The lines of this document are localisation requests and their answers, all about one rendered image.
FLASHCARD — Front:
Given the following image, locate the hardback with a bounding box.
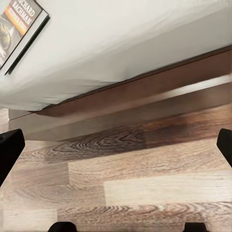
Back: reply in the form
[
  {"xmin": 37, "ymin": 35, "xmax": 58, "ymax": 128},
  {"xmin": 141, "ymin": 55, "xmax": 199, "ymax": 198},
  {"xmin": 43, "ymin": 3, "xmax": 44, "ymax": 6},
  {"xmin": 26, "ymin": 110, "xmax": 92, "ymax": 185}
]
[{"xmin": 0, "ymin": 0, "xmax": 49, "ymax": 75}]

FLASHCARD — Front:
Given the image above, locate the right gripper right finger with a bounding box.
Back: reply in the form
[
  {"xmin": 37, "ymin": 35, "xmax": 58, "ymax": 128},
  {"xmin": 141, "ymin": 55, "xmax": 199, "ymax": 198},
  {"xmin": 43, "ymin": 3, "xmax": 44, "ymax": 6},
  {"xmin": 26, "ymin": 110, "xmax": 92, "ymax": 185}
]
[{"xmin": 217, "ymin": 128, "xmax": 232, "ymax": 167}]

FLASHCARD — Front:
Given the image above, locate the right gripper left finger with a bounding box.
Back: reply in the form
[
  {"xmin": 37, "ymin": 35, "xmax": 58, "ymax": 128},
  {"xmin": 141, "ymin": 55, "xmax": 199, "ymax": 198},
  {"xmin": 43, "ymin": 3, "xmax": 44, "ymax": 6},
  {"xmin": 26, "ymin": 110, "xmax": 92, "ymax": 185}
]
[{"xmin": 0, "ymin": 129, "xmax": 25, "ymax": 187}]

